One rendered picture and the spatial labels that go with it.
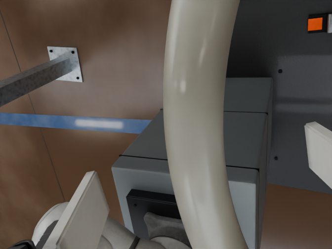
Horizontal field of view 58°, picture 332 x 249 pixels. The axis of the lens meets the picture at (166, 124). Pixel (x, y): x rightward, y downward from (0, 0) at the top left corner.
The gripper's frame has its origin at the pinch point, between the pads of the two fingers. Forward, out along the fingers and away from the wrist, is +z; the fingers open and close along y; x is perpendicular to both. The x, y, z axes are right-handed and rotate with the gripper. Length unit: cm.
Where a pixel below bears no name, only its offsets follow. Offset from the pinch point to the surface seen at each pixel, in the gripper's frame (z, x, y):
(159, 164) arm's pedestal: 60, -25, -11
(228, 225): -2.5, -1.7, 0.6
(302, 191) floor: 125, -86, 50
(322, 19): 108, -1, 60
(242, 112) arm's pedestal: 87, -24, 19
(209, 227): -2.8, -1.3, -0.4
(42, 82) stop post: 136, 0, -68
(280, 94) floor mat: 119, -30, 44
